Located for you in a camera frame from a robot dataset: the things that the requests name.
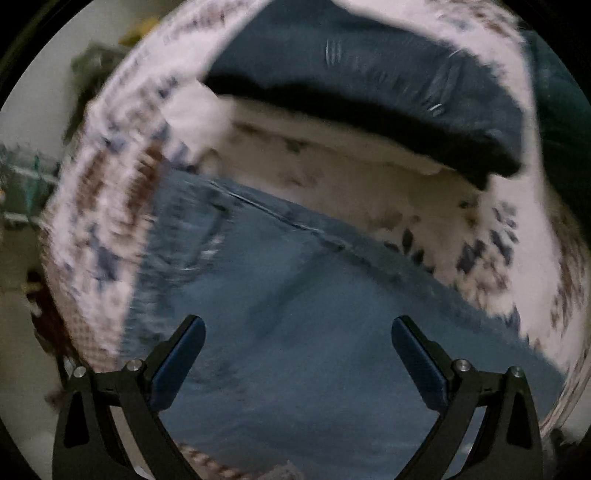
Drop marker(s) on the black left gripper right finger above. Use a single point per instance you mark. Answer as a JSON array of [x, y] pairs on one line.
[[508, 443]]

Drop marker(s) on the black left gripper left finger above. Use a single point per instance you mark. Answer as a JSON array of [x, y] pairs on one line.
[[87, 444]]

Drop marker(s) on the light blue denim pants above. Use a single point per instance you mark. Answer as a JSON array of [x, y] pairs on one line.
[[298, 364]]

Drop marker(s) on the white floral patterned blanket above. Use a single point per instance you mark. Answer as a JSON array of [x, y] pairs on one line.
[[517, 250]]

